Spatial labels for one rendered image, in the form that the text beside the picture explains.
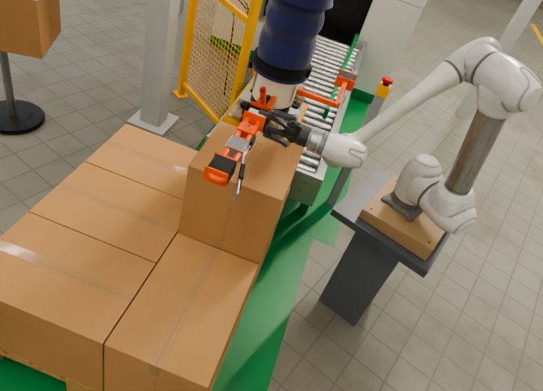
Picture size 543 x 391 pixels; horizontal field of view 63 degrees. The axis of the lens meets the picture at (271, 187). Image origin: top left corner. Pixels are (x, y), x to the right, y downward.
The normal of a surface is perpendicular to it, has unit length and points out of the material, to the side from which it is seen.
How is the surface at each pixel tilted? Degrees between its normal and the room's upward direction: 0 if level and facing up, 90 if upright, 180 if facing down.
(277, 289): 0
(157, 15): 90
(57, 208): 0
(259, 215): 90
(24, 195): 0
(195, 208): 90
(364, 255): 90
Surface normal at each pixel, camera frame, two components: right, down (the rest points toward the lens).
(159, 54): -0.27, 0.58
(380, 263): -0.58, 0.42
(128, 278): 0.24, -0.73
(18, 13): 0.07, 0.67
